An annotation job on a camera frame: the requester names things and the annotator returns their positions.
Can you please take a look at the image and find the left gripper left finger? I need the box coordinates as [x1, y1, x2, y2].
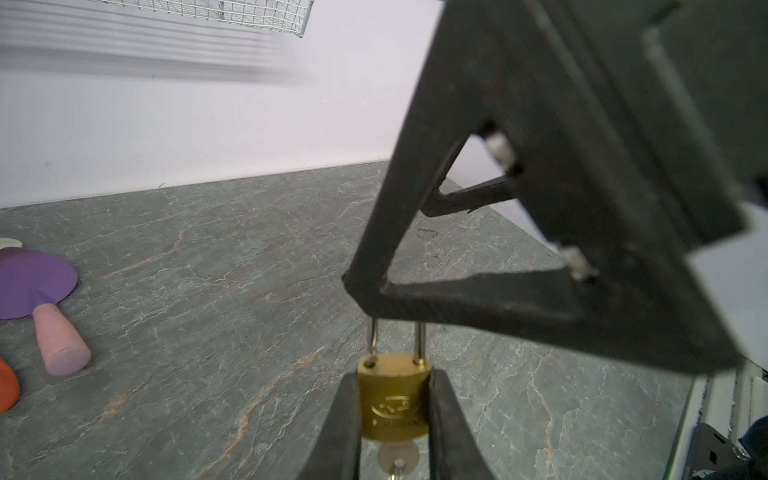
[297, 373, 362, 480]

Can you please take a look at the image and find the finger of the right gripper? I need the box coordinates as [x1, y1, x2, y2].
[344, 1, 750, 375]

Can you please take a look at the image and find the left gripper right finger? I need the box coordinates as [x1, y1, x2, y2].
[428, 369, 495, 480]

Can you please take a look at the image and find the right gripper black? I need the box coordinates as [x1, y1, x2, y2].
[641, 1, 767, 246]

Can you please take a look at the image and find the small silver key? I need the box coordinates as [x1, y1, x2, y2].
[377, 440, 420, 480]

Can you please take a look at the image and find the brass padlock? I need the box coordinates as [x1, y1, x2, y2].
[357, 318, 432, 442]

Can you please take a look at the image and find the orange work glove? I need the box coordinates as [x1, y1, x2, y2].
[0, 359, 21, 413]

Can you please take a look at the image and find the purple pink toy shovel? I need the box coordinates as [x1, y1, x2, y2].
[1, 247, 91, 377]

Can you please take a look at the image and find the white wire basket rack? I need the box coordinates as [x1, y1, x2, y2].
[104, 0, 314, 38]

